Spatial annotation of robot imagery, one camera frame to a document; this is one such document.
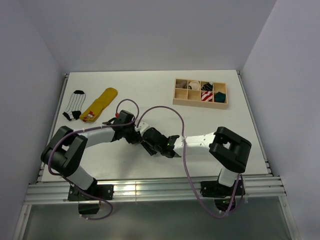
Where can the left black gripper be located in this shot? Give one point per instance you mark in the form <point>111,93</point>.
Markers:
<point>136,137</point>

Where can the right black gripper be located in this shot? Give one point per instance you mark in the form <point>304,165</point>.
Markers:
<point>145,145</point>

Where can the wooden compartment box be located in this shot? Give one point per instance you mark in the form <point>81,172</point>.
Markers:
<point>192,98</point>

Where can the red white santa sock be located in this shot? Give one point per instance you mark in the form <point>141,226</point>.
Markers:
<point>206,96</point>

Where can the dark green reindeer sock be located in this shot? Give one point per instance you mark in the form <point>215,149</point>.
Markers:
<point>220,97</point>

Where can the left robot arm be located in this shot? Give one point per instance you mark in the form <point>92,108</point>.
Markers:
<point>65,150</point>

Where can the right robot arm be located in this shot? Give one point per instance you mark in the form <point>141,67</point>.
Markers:
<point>227,147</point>

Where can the mustard yellow sock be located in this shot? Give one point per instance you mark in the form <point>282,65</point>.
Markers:
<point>97,107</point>

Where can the white black striped sock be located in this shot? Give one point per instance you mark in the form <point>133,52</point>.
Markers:
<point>74,107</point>

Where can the beige rolled sock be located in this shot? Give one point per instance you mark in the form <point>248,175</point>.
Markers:
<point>181,84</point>

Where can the cream rolled sock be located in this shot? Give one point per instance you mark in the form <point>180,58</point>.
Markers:
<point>194,85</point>

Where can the black rolled sock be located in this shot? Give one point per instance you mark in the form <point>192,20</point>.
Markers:
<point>208,86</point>

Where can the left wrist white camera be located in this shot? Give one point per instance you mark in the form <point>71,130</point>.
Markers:
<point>120,114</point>

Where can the wrist white camera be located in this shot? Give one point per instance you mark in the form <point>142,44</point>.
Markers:
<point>142,127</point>
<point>120,114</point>

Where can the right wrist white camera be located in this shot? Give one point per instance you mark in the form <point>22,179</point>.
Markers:
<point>142,127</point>

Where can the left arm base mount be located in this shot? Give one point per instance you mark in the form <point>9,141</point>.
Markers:
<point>90,201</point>

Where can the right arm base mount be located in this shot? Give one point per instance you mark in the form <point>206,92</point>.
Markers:
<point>222,194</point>

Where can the aluminium front rail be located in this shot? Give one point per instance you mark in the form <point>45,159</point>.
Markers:
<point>171,189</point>

